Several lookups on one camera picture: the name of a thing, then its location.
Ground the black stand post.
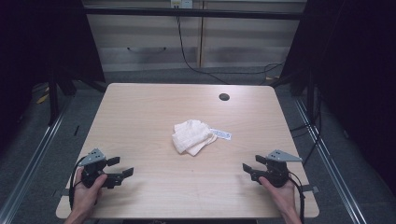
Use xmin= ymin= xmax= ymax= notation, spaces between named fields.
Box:
xmin=47 ymin=69 xmax=61 ymax=126

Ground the dark curved handle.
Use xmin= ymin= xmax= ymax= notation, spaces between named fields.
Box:
xmin=126 ymin=46 xmax=168 ymax=54

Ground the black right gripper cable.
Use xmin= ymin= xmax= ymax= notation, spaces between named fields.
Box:
xmin=288 ymin=171 xmax=307 ymax=224

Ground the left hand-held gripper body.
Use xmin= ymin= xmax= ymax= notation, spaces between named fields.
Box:
xmin=78 ymin=147 xmax=124 ymax=189

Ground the yellow floor tape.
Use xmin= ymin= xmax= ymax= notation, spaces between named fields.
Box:
xmin=35 ymin=86 xmax=51 ymax=105

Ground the metal floor rail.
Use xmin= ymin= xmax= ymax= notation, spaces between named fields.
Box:
xmin=293 ymin=98 xmax=370 ymax=224
xmin=0 ymin=104 xmax=74 ymax=224

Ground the person's right hand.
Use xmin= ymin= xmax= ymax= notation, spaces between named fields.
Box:
xmin=259 ymin=175 xmax=297 ymax=217

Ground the dark curtain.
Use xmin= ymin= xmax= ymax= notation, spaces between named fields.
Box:
xmin=279 ymin=0 xmax=396 ymax=195
xmin=0 ymin=0 xmax=106 ymax=153

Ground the black floor cable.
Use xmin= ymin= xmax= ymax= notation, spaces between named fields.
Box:
xmin=289 ymin=90 xmax=324 ymax=166

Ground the white printed label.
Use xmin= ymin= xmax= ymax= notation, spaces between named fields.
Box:
xmin=210 ymin=128 xmax=233 ymax=141

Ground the white printed muslin cloth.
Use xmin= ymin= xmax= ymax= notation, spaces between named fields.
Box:
xmin=171 ymin=119 xmax=219 ymax=157

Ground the white power outlet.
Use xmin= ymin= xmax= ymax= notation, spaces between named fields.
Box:
xmin=170 ymin=0 xmax=193 ymax=9

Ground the person's left hand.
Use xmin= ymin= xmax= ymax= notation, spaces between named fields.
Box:
xmin=72 ymin=167 xmax=108 ymax=217

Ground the black wall cable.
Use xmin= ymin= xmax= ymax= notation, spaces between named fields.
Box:
xmin=175 ymin=15 xmax=285 ymax=86

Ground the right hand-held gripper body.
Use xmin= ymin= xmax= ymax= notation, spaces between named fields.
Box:
xmin=250 ymin=149 xmax=304 ymax=189

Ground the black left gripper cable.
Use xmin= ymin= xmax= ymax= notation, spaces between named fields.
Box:
xmin=68 ymin=156 xmax=88 ymax=211

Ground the black horizontal frame bar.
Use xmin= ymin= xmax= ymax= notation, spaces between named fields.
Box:
xmin=83 ymin=7 xmax=307 ymax=21

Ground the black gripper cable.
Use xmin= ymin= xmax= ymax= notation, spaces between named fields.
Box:
xmin=68 ymin=156 xmax=88 ymax=211
xmin=288 ymin=171 xmax=307 ymax=224

